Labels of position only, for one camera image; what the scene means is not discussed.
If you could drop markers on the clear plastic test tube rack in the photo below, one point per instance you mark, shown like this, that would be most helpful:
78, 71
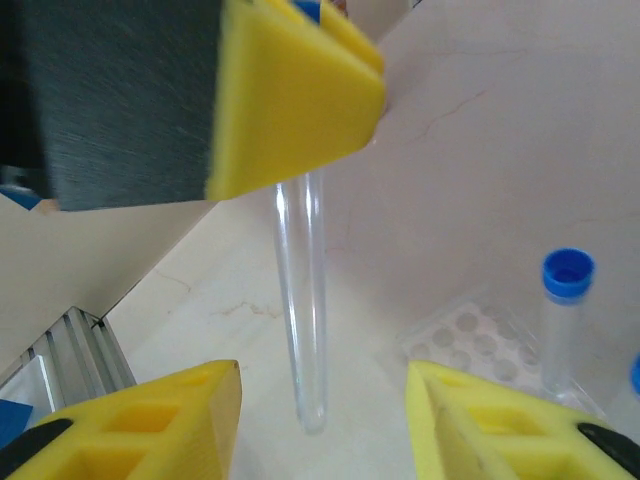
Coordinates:
475, 340

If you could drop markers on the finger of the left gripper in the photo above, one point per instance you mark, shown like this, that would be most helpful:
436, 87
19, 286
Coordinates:
350, 40
275, 100

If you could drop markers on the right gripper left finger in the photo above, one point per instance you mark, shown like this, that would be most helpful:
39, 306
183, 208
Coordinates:
140, 430

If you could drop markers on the aluminium side rail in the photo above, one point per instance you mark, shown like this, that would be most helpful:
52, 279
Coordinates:
75, 350

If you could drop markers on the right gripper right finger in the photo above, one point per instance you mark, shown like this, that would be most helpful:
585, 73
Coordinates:
500, 435

